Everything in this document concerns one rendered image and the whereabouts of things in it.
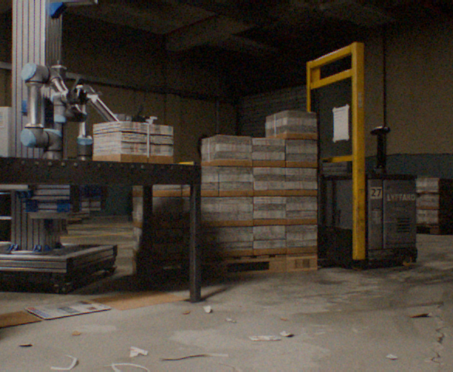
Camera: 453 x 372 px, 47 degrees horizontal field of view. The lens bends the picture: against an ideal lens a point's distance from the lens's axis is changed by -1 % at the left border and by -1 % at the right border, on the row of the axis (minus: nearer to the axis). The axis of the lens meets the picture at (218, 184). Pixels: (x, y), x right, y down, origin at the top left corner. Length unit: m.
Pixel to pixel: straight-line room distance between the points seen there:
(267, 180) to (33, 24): 2.06
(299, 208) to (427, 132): 6.28
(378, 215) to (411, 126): 6.04
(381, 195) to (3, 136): 2.97
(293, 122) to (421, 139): 6.24
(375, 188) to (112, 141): 2.37
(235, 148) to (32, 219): 1.57
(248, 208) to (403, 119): 6.84
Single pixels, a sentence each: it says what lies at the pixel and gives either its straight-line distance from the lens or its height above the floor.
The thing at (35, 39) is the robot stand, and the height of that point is 1.70.
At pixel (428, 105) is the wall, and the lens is 10.35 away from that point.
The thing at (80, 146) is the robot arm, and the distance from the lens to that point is 4.04.
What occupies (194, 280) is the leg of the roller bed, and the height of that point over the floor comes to 0.12.
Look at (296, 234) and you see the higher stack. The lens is 4.28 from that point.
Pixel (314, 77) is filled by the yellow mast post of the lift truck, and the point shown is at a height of 1.71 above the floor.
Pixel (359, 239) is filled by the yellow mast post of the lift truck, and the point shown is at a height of 0.26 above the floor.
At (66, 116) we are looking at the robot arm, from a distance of 3.36.
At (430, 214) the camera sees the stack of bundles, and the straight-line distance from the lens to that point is 8.26.
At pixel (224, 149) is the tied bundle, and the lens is 4.00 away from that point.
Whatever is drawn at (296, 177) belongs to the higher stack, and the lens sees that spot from 4.26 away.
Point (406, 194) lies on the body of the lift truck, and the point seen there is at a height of 0.61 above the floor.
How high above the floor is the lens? 0.65
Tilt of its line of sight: 1 degrees up
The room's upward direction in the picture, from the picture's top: straight up
